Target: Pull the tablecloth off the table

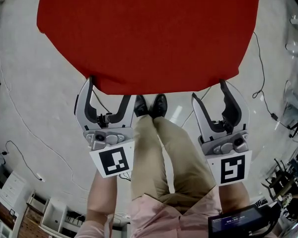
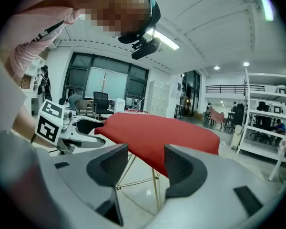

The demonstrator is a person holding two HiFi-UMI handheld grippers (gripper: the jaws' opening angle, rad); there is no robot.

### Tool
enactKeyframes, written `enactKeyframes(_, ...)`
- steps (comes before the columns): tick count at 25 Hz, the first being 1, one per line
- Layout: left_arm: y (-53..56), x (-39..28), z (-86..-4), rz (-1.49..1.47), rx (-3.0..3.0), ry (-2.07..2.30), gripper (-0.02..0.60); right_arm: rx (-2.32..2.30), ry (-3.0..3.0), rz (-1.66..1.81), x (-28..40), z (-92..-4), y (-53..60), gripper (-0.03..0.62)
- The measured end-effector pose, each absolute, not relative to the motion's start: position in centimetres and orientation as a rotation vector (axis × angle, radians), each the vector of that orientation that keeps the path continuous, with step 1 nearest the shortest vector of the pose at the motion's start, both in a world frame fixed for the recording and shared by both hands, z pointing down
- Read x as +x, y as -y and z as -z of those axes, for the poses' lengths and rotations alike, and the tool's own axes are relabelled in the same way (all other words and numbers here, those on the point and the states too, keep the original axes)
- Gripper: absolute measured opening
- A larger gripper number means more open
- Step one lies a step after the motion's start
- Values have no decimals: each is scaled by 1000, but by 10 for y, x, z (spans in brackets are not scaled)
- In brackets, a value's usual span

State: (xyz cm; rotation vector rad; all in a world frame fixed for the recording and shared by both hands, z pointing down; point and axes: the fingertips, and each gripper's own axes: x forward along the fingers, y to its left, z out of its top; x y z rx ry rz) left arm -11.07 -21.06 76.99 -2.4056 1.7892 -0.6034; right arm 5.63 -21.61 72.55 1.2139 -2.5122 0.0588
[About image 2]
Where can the blue wall poster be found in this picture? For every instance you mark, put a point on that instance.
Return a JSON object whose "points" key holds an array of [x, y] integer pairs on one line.
{"points": [[179, 87]]}

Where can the white table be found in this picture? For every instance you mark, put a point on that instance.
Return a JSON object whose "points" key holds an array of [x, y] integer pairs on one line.
{"points": [[275, 167]]}

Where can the person's left forearm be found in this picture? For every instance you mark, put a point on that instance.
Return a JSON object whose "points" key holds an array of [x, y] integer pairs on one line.
{"points": [[26, 125]]}

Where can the black head mount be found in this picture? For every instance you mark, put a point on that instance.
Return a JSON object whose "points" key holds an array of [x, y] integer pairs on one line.
{"points": [[155, 11]]}

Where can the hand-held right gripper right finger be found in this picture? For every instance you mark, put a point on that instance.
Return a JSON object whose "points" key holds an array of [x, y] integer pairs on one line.
{"points": [[217, 194]]}

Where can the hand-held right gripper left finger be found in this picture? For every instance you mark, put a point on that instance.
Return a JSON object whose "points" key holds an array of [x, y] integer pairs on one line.
{"points": [[105, 168]]}

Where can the wooden round back chair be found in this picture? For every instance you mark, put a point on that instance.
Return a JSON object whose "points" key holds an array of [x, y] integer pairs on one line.
{"points": [[84, 107]]}

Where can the blue chair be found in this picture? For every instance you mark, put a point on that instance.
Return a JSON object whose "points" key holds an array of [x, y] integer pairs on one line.
{"points": [[75, 100]]}

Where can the long ceiling light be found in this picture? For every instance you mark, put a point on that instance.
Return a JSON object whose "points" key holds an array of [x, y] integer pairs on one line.
{"points": [[166, 40], [265, 5]]}

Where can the black head camera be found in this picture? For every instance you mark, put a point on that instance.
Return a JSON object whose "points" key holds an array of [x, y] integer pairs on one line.
{"points": [[145, 49]]}

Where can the row of white shelf devices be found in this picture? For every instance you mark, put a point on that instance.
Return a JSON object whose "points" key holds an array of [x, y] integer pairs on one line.
{"points": [[283, 89]]}

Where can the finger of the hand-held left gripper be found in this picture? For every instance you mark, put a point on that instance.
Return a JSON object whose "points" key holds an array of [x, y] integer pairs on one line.
{"points": [[90, 119], [95, 141]]}

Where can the person's pink shirt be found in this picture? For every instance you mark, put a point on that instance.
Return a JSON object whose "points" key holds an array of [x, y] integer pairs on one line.
{"points": [[38, 27]]}

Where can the black mesh chair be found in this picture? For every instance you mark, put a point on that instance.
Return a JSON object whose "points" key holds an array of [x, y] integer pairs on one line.
{"points": [[101, 104]]}

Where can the wooden coat rack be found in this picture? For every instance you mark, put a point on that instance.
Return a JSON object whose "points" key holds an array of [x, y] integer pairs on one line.
{"points": [[105, 81]]}

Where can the round ceiling spotlight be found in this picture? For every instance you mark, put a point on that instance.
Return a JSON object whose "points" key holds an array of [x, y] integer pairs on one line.
{"points": [[217, 67], [246, 64]]}

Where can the pink armchair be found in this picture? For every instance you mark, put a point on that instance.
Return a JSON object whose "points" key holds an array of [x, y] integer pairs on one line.
{"points": [[217, 116]]}

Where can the white lidded bin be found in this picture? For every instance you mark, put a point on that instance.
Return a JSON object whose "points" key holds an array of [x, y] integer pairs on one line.
{"points": [[236, 137]]}

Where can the large dark framed window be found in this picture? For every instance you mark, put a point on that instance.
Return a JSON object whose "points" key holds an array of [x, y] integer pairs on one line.
{"points": [[105, 77]]}

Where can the dark glass door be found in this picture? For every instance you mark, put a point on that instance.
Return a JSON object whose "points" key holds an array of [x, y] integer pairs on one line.
{"points": [[190, 92]]}

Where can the grey locker cabinet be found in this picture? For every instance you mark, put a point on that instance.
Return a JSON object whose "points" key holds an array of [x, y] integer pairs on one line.
{"points": [[158, 99]]}

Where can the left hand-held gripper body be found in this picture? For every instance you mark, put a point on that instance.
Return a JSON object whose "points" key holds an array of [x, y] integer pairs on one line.
{"points": [[47, 128]]}

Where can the white shelf rack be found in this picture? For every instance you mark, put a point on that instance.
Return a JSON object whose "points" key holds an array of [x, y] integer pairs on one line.
{"points": [[264, 95]]}

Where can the black mezzanine railing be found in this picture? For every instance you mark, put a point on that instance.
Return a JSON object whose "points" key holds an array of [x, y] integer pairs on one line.
{"points": [[233, 89]]}

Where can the white water dispenser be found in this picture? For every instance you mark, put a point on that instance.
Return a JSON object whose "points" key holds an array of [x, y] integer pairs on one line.
{"points": [[120, 105]]}

